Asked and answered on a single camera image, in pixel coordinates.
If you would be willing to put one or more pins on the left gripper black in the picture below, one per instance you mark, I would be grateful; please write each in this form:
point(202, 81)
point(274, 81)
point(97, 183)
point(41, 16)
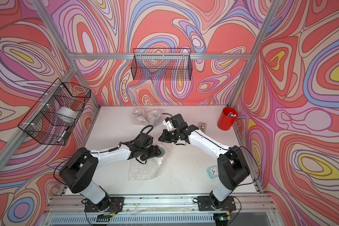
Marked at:
point(153, 153)

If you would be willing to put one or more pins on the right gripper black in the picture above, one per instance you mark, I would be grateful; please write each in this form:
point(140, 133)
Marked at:
point(165, 139)

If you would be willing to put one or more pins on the bubble wrap sheet stack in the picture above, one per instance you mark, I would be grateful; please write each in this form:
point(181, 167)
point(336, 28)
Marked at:
point(148, 171)

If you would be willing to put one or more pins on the bubble wrap sheet around mug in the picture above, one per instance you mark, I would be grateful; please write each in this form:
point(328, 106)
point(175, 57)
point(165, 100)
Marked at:
point(139, 117)

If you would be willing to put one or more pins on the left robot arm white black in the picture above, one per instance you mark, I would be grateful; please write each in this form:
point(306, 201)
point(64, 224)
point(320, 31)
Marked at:
point(78, 171)

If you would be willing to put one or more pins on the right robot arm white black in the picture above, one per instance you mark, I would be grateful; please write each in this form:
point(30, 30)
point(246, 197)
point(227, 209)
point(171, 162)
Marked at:
point(231, 163)

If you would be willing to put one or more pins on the small green alarm clock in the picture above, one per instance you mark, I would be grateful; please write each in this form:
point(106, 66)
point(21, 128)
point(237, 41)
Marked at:
point(213, 172)

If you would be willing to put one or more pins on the red pen holder cup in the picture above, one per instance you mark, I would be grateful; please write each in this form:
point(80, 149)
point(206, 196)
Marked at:
point(227, 118)

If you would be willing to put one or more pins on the black marker in basket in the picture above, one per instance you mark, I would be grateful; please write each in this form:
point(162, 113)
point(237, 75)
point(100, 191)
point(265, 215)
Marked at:
point(65, 136)

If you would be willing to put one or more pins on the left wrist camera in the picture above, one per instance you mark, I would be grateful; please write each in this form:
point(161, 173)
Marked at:
point(143, 140)

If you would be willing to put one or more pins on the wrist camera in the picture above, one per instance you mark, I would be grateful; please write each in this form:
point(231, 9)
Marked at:
point(143, 140)
point(173, 122)

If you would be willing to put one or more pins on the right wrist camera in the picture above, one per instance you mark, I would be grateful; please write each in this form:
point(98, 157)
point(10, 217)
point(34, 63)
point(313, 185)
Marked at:
point(173, 122)

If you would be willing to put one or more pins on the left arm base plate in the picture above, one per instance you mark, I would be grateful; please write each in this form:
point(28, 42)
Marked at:
point(108, 205)

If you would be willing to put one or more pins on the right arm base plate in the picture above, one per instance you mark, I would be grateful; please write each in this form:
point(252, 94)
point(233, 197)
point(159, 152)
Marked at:
point(209, 203)

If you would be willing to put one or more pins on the black wire basket back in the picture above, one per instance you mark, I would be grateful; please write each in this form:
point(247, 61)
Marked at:
point(162, 64)

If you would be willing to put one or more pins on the black wire basket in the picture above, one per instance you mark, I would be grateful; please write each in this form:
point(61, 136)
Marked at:
point(162, 64)
point(44, 125)

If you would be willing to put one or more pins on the black wire basket left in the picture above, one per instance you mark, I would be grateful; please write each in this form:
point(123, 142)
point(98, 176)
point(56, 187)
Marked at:
point(44, 125)

